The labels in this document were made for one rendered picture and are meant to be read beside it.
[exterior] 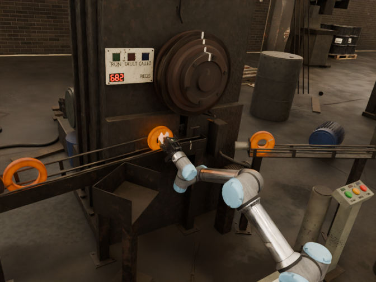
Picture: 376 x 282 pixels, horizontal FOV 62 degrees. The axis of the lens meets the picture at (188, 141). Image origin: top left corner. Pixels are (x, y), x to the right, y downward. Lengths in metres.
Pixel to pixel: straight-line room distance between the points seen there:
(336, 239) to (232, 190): 0.96
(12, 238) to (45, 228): 0.20
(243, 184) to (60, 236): 1.37
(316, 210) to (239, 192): 0.86
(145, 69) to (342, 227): 1.44
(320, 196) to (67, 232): 1.64
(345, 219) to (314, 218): 0.19
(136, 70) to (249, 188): 0.85
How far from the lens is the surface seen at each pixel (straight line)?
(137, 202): 1.54
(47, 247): 2.25
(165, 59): 1.62
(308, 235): 2.21
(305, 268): 1.41
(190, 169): 1.57
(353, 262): 2.51
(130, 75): 1.71
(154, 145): 1.80
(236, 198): 1.35
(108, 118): 1.74
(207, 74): 1.67
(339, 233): 2.12
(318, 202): 2.07
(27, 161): 1.61
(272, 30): 6.15
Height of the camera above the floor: 1.52
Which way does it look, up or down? 25 degrees down
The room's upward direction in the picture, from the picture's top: 6 degrees clockwise
